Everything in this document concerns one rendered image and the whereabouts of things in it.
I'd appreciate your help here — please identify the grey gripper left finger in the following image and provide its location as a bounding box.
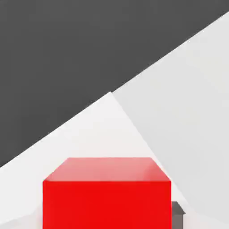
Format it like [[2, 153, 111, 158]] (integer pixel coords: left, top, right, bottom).
[[0, 208, 43, 229]]

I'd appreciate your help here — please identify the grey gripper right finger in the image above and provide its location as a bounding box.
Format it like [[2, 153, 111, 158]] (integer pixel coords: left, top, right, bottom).
[[171, 201, 187, 229]]

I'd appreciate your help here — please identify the small red cube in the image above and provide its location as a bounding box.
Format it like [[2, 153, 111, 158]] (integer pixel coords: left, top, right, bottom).
[[42, 157, 172, 229]]

